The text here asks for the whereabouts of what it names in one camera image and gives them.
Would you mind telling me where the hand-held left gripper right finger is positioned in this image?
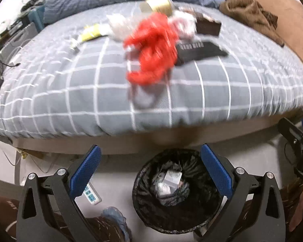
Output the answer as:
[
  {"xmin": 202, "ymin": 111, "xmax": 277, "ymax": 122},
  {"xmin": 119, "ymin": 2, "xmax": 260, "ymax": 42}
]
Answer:
[{"xmin": 193, "ymin": 144, "xmax": 286, "ymax": 242}]

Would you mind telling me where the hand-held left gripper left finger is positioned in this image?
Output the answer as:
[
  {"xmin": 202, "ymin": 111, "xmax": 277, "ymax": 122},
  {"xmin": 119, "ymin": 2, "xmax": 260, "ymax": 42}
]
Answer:
[{"xmin": 16, "ymin": 145, "xmax": 102, "ymax": 242}]

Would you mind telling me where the black lined waste bin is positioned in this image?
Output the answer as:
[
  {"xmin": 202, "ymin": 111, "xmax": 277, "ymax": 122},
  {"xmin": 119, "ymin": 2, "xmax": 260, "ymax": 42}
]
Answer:
[{"xmin": 132, "ymin": 148, "xmax": 224, "ymax": 234}]

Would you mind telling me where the brown cookie box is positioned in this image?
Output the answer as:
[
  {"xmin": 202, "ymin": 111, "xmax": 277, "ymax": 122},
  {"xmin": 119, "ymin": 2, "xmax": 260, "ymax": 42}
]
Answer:
[{"xmin": 194, "ymin": 12, "xmax": 222, "ymax": 37}]

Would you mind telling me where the yellow white packet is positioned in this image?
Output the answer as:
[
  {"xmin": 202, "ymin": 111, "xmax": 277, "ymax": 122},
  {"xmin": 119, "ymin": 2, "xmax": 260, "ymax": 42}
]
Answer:
[{"xmin": 77, "ymin": 23, "xmax": 112, "ymax": 43}]

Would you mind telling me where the red plastic bag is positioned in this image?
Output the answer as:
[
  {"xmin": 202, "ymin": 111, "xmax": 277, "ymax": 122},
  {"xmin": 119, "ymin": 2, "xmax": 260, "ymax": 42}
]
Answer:
[{"xmin": 124, "ymin": 13, "xmax": 179, "ymax": 86}]

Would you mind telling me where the white tissue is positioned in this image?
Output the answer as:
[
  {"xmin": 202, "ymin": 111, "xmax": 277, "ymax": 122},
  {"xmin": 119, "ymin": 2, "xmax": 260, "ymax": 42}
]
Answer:
[{"xmin": 107, "ymin": 13, "xmax": 142, "ymax": 41}]

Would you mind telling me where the white power strip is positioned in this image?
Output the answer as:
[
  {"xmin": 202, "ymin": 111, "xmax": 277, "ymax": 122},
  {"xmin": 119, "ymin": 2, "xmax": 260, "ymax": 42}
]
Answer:
[{"xmin": 82, "ymin": 181, "xmax": 102, "ymax": 204}]

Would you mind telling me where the small white box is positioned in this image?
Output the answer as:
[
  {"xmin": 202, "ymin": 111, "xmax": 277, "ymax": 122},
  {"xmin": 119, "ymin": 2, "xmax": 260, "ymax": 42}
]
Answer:
[{"xmin": 164, "ymin": 170, "xmax": 183, "ymax": 189}]

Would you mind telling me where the crumpled white paper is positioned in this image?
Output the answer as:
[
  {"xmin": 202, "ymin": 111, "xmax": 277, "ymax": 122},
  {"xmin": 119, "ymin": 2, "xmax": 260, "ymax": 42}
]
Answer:
[{"xmin": 157, "ymin": 181, "xmax": 173, "ymax": 198}]

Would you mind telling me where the blue shoe cover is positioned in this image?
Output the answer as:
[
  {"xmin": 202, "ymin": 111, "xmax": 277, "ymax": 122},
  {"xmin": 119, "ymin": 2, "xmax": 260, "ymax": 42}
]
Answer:
[{"xmin": 102, "ymin": 207, "xmax": 131, "ymax": 242}]

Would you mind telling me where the person's leg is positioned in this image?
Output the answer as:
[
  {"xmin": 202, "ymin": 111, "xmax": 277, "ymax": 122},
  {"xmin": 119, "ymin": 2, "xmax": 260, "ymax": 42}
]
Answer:
[{"xmin": 84, "ymin": 215, "xmax": 122, "ymax": 242}]

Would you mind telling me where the bed with grey checked sheet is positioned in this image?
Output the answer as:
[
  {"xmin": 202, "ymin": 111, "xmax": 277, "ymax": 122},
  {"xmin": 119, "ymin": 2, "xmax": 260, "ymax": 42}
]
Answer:
[{"xmin": 0, "ymin": 0, "xmax": 303, "ymax": 155}]

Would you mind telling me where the brown slipper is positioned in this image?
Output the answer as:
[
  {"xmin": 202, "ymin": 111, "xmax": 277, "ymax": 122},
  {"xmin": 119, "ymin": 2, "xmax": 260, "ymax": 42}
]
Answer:
[{"xmin": 0, "ymin": 196, "xmax": 19, "ymax": 242}]

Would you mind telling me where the wooden headboard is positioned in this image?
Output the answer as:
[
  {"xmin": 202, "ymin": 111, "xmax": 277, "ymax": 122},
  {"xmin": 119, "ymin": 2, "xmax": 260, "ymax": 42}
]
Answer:
[{"xmin": 250, "ymin": 0, "xmax": 303, "ymax": 81}]

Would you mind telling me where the brown fleece garment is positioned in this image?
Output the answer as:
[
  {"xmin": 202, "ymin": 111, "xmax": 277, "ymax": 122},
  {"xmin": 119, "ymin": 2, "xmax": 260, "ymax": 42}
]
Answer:
[{"xmin": 219, "ymin": 0, "xmax": 285, "ymax": 48}]

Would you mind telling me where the white red printed wrapper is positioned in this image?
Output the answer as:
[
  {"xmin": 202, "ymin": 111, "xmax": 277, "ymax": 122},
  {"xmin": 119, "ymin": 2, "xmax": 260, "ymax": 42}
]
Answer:
[{"xmin": 171, "ymin": 10, "xmax": 198, "ymax": 40}]

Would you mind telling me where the teal suitcase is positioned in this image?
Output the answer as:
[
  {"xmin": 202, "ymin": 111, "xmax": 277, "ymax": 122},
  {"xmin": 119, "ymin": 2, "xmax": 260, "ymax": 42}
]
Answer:
[{"xmin": 28, "ymin": 5, "xmax": 46, "ymax": 31}]

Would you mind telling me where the yellow jar with gold lid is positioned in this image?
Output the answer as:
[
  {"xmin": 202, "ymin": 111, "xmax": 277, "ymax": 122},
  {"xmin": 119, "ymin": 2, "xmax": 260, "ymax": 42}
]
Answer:
[{"xmin": 139, "ymin": 0, "xmax": 176, "ymax": 18}]

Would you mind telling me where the black cable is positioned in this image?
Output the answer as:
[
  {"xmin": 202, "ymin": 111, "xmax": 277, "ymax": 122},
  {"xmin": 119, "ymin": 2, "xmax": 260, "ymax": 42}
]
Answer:
[{"xmin": 0, "ymin": 60, "xmax": 21, "ymax": 68}]

